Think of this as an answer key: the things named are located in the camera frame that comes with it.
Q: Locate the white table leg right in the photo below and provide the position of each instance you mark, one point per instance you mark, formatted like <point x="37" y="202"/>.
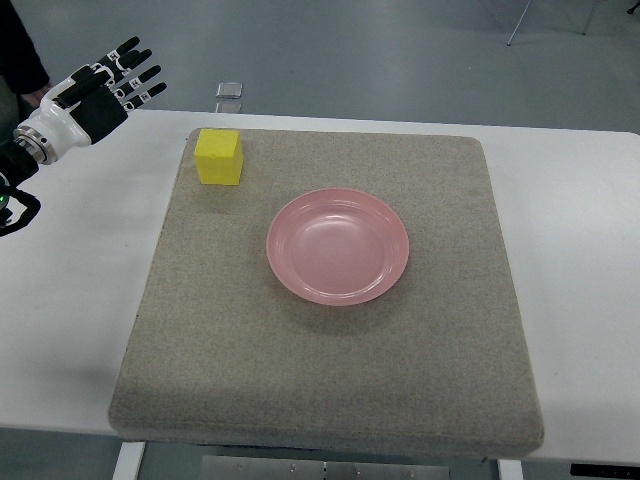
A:
<point x="510" y="470"/>

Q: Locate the person in dark clothing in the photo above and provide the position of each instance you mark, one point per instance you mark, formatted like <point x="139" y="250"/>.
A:
<point x="21" y="66"/>

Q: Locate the black label plate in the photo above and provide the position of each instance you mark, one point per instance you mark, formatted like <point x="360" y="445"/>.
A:
<point x="605" y="471"/>

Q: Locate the white table leg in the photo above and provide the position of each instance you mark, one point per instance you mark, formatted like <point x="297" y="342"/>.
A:
<point x="510" y="470"/>
<point x="129" y="461"/>

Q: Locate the white table leg left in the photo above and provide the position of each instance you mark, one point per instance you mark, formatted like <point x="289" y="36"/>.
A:
<point x="129" y="461"/>

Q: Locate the metal floor plate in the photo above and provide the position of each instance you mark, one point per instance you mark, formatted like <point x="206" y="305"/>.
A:
<point x="228" y="107"/>
<point x="229" y="90"/>

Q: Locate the metal chair legs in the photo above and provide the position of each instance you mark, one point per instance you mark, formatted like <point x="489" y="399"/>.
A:
<point x="575" y="19"/>

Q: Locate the pink plate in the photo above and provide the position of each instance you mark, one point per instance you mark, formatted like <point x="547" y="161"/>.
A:
<point x="337" y="247"/>

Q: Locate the lower metal floor plate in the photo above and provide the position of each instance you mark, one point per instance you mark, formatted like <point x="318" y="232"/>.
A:
<point x="228" y="107"/>

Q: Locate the upper metal floor plate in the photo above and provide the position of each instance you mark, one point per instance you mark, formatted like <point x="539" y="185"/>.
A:
<point x="229" y="90"/>

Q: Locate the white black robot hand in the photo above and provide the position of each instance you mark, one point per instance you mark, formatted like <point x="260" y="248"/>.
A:
<point x="90" y="104"/>

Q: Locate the beige square cushion mat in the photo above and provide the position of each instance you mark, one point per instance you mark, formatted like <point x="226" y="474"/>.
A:
<point x="222" y="353"/>

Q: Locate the grey metal base plate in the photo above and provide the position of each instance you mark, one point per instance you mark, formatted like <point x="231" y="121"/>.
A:
<point x="227" y="467"/>

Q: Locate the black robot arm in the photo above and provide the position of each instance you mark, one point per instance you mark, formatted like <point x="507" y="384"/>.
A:
<point x="17" y="165"/>

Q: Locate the yellow block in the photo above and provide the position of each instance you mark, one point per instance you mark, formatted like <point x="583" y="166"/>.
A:
<point x="218" y="157"/>

